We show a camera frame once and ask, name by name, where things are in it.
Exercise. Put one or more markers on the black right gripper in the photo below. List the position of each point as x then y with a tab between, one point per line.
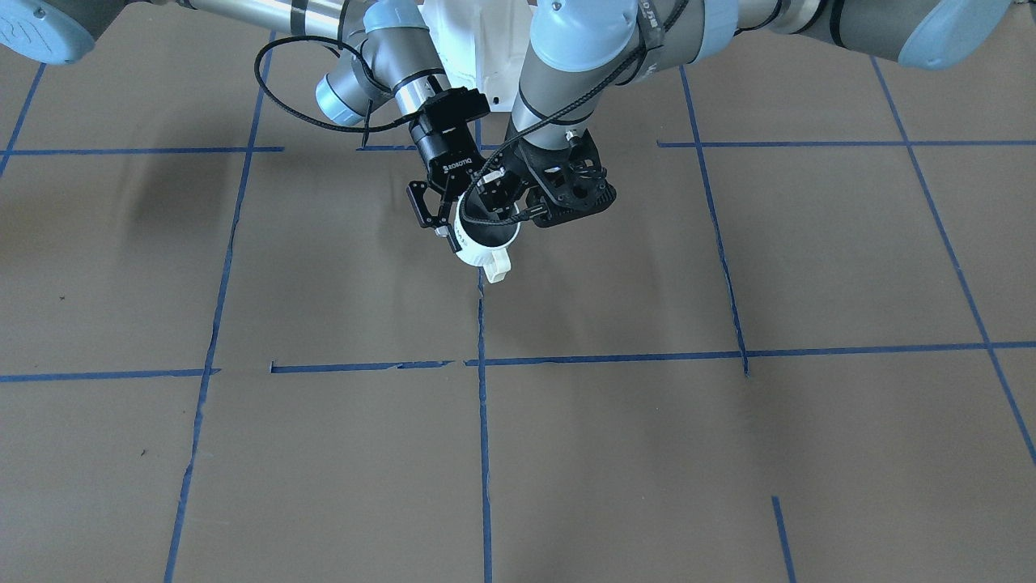
444	159

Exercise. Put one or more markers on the white ribbed HOME mug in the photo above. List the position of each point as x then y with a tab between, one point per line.
480	245

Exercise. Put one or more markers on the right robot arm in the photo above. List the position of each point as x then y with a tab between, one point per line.
388	73

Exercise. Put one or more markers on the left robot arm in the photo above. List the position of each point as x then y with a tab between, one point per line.
579	48

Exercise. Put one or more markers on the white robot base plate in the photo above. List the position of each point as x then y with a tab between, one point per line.
482	44

